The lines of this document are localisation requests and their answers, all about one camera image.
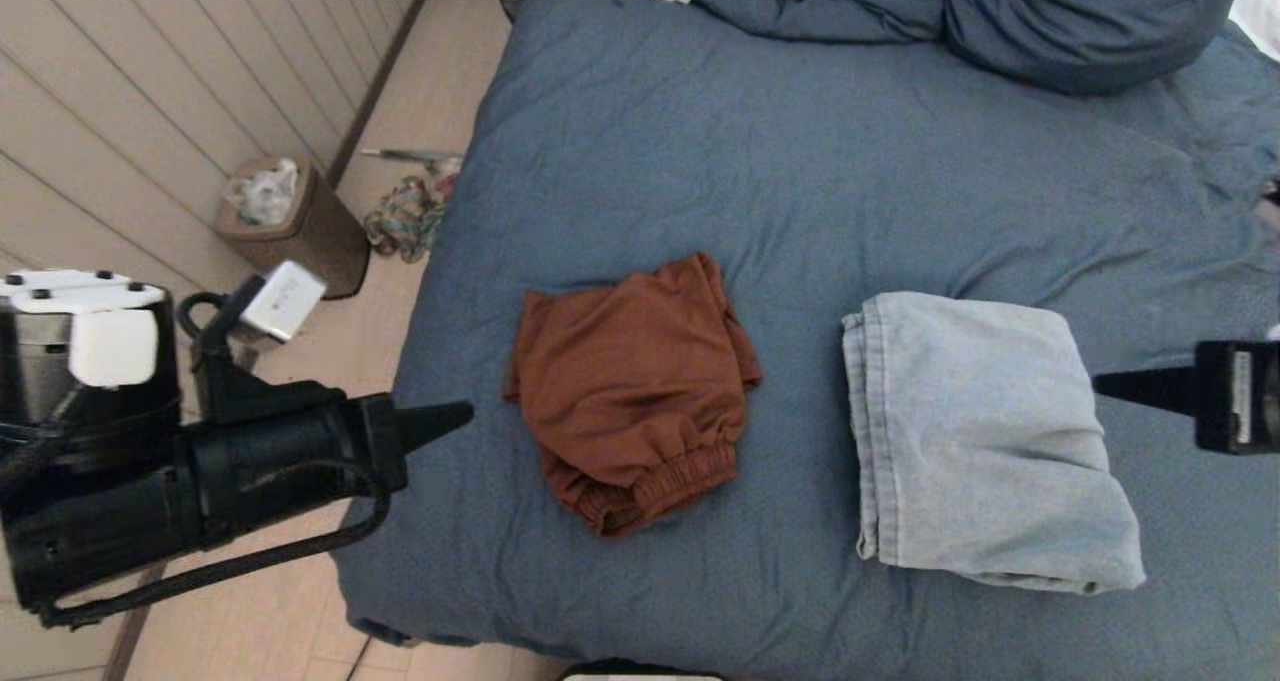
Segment white pillow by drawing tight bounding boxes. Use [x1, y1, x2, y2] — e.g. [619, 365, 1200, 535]
[1228, 0, 1280, 62]

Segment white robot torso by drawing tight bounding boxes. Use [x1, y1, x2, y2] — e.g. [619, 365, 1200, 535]
[560, 664, 726, 681]

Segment bunched blue duvet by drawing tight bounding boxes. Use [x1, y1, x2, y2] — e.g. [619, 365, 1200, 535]
[688, 0, 953, 44]

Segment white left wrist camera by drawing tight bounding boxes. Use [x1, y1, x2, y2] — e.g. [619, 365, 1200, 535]
[0, 260, 329, 387]

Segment colourful crumpled cloth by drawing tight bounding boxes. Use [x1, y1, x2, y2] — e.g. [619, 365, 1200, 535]
[363, 173, 461, 265]

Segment blue bed sheet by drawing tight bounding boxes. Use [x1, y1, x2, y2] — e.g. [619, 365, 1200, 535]
[330, 0, 1280, 681]

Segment brown trash bin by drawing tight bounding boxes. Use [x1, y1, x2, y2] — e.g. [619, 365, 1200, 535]
[215, 156, 372, 300]

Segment grey metal rod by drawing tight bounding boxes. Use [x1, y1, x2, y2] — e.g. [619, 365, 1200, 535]
[361, 146, 463, 172]

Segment thin black looped cable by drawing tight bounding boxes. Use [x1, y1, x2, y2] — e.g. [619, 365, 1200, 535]
[38, 459, 393, 630]

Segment rust brown garment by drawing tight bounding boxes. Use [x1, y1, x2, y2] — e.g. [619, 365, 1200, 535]
[503, 252, 763, 539]

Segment blue pillow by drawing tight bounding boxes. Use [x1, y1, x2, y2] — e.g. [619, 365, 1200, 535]
[942, 0, 1251, 97]

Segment light blue denim shorts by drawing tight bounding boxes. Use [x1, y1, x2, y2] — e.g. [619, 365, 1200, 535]
[842, 292, 1147, 596]

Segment white plastic bin bag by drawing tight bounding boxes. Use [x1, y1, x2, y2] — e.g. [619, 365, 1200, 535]
[225, 158, 301, 227]

